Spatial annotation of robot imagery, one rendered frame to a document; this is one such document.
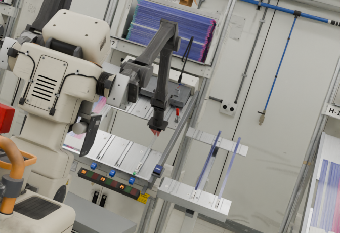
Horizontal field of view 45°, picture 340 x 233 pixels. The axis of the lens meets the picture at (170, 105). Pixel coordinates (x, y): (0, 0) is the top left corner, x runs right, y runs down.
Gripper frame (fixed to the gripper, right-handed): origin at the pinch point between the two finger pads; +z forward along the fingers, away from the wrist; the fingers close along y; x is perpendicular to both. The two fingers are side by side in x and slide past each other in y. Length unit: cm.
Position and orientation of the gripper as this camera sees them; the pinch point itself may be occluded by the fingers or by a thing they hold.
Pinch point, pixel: (157, 134)
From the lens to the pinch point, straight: 228.7
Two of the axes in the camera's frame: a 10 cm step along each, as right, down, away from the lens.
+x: -3.7, 6.1, -7.0
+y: -9.2, -3.1, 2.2
